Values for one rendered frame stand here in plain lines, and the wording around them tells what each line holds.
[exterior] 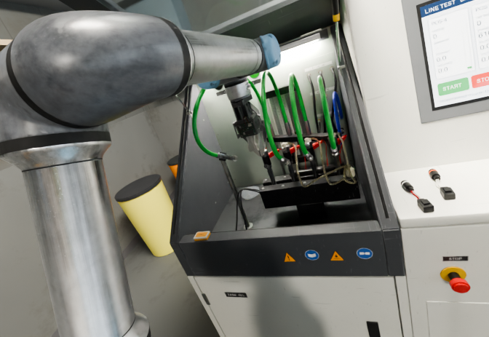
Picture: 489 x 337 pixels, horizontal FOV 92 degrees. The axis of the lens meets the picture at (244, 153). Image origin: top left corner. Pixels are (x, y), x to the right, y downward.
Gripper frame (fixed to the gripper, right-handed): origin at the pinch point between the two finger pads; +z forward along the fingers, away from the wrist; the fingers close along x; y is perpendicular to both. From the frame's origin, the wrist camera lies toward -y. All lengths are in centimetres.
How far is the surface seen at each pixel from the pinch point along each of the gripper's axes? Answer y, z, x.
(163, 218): -75, 76, -138
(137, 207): -64, 53, -147
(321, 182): 0.8, 15.2, 18.0
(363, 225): 20.0, 18.2, 27.4
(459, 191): 14, 15, 50
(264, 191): 1.3, 15.5, -2.9
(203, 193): -2.2, 14.3, -30.9
